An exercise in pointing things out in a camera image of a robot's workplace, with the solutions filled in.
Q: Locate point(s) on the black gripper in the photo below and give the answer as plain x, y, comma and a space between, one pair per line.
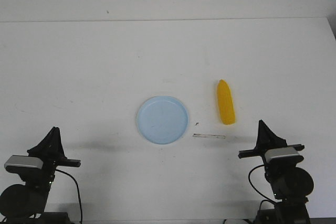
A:
46, 150
267, 140

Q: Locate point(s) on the yellow corn cob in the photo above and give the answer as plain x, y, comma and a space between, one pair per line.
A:
225, 103

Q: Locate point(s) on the light blue round plate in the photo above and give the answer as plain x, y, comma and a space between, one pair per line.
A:
162, 119

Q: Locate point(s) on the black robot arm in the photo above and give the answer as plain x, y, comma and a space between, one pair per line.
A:
290, 184
26, 202

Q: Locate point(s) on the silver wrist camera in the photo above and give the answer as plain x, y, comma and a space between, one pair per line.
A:
18, 164
283, 156

